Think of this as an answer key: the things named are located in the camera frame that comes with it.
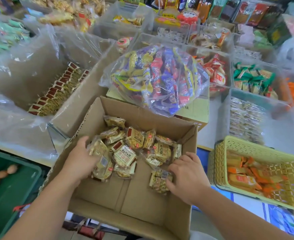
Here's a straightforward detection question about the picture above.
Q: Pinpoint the person's right hand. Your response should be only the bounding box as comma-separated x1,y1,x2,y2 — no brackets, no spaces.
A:
166,152,211,206

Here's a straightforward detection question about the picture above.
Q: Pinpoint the person's left hand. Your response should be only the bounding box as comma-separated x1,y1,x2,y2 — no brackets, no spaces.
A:
61,136,101,185

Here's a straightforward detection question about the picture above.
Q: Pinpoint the barcode-side nut snack packet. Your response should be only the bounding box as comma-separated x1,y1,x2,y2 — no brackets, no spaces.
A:
149,168,174,195

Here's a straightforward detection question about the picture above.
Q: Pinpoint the single cream biscuit packet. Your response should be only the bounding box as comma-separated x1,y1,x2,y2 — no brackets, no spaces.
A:
92,155,114,183

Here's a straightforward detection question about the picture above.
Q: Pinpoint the person's left forearm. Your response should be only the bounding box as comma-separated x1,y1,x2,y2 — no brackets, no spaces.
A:
2,171,80,240

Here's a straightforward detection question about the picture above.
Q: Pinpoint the person's right forearm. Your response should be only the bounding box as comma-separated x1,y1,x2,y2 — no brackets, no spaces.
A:
193,186,294,240

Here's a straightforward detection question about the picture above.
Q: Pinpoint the large lined cardboard box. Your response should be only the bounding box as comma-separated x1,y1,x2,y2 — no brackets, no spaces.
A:
0,35,121,168

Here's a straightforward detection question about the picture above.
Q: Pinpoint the open brown cardboard box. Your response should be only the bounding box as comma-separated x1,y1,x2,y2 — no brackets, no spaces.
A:
38,96,199,240

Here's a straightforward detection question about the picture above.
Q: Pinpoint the pile of yellow snack packets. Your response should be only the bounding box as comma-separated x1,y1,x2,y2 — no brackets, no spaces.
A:
87,115,182,179

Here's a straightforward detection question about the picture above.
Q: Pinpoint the row of brown-label packets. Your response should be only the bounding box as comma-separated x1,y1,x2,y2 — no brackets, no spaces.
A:
28,61,90,117

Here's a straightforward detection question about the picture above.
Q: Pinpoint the pile of orange snack packets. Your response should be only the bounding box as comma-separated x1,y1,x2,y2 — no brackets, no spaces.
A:
226,153,290,198

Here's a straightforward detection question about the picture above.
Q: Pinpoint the pile of clear-wrapped white packets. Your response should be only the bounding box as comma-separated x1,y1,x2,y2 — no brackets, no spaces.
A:
229,97,268,145

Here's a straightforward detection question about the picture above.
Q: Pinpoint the clear bag of mixed candies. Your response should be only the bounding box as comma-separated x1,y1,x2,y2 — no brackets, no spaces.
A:
99,43,210,118

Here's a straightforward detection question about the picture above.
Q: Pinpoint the pile of red-white snack packets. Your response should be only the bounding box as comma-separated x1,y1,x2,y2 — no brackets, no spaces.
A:
195,54,229,97

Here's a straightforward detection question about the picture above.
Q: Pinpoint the green plastic crate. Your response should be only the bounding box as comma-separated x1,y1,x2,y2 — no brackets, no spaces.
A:
0,147,43,240

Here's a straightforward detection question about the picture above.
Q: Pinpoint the clear plastic liner bag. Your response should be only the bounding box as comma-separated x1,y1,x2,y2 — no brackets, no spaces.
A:
0,22,115,161

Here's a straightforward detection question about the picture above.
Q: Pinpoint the clear bin of white packets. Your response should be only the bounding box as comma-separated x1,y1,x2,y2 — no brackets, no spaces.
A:
216,88,293,149

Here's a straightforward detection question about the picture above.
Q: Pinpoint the round wrapped cake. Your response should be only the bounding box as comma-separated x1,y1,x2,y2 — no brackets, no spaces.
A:
116,37,133,54

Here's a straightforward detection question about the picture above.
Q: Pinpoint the pile of green snack packets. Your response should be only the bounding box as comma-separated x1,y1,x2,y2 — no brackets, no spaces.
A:
233,62,279,100

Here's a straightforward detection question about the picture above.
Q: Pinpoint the clear bin with few packets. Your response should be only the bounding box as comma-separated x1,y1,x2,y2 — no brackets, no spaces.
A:
90,2,153,40

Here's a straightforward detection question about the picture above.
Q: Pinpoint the pile of wrapped pastries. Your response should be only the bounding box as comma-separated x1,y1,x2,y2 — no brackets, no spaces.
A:
188,25,231,51

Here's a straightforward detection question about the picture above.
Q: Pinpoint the pile of pale green packets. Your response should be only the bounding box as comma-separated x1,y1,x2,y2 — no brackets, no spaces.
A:
0,19,32,61

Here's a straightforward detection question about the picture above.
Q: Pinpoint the heap of yellow pastry packets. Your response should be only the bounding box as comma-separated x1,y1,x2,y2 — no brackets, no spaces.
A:
28,0,108,32

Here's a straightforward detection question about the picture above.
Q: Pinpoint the pile of red-yellow packets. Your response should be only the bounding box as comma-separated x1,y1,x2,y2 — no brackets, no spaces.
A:
154,8,200,28

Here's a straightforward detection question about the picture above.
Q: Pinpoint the white plastic bag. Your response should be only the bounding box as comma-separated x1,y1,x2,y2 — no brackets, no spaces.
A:
276,35,294,73

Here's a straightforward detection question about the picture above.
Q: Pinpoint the row of dark standing packets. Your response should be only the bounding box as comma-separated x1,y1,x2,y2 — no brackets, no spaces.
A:
153,0,283,29

